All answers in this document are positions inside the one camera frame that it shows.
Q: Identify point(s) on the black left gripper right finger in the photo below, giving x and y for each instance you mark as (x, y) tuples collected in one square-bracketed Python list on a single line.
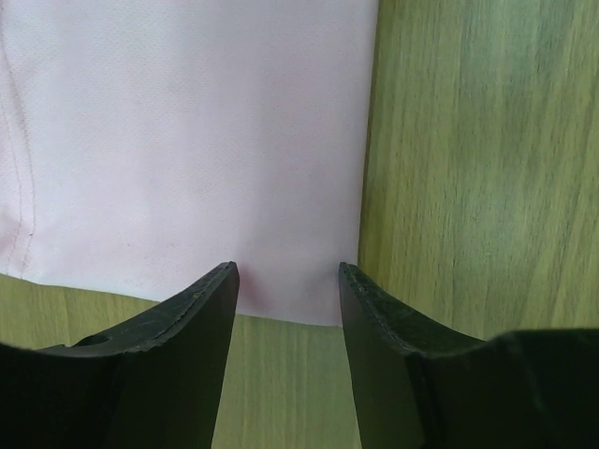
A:
[(419, 384)]

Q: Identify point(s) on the light pink t-shirt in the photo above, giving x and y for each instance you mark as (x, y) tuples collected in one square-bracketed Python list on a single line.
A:
[(145, 142)]

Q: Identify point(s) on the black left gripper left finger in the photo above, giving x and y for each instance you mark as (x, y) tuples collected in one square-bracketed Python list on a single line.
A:
[(153, 381)]

